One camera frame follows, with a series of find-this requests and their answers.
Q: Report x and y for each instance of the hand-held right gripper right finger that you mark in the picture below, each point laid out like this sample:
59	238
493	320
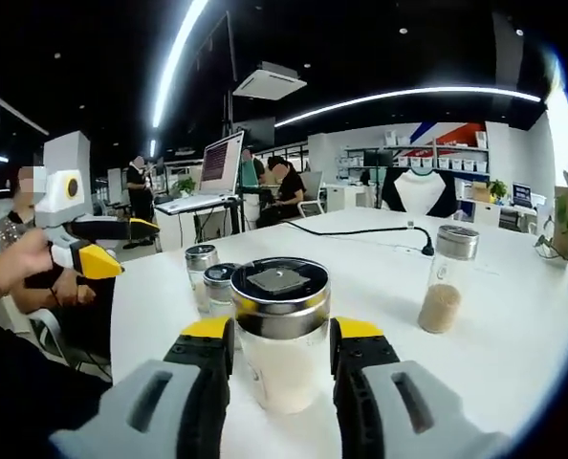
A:
408	416

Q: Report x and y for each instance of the tall seasoning bottle brown contents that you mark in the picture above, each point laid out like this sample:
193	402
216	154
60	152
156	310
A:
444	296

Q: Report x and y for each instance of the white laptop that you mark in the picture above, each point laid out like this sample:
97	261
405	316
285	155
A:
219	162

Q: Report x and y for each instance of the small glass seasoning bottle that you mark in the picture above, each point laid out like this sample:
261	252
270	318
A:
219	287
200	260

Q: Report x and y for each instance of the ceiling air conditioner unit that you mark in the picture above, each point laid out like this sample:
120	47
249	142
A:
269	81

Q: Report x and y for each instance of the small brown cardboard box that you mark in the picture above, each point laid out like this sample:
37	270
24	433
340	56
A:
480	192

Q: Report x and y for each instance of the black hanging screen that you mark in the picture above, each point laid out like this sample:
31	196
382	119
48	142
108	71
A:
255	131

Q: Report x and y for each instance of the grey office chair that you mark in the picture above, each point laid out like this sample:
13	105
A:
312	189

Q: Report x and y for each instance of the person's dark clothing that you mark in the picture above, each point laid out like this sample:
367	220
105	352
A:
26	392

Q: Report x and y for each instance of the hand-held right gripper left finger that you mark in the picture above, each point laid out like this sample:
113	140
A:
159	411

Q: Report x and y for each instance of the metal shelf unit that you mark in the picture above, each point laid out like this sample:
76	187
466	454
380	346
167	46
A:
461	152

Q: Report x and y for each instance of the small green plant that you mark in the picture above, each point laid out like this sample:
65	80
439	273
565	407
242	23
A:
498	188

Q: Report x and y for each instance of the white office desk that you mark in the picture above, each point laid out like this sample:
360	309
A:
485	212

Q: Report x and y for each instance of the dark screen laptop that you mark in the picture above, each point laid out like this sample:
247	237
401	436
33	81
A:
523	193

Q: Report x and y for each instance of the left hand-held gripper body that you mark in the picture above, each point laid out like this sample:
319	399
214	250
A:
66	158

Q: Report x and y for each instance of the green office plant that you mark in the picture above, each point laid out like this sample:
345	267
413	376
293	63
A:
184	185

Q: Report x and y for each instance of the ceiling light strip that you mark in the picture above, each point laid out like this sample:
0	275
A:
408	92
178	43

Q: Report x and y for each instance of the person's left hand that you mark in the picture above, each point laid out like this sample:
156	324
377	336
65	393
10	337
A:
30	258

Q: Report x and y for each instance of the chair with black-white shirt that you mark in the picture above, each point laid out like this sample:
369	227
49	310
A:
420	191

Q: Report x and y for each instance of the row of white storage bins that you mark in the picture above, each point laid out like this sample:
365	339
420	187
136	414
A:
456	164

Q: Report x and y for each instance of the tall seasoning bottle white contents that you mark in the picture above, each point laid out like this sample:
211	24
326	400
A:
279	373

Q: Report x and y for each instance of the brown paper bag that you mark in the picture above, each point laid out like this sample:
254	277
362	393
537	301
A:
561	201

